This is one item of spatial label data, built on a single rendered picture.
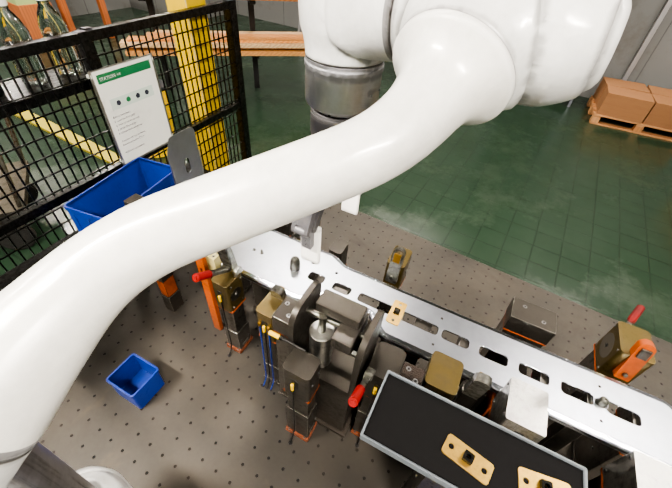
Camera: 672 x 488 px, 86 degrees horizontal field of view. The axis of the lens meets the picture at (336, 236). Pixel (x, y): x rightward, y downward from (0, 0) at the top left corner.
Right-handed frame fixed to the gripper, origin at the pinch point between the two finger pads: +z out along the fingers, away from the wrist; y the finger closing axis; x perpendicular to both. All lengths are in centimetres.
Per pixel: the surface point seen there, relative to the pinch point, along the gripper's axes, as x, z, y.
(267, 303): 19.3, 39.2, 5.4
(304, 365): 1.8, 38.2, -5.1
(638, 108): -158, 118, 507
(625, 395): -69, 46, 31
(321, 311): 2.9, 29.6, 4.1
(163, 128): 90, 25, 43
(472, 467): -34.5, 30.0, -10.6
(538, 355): -49, 46, 31
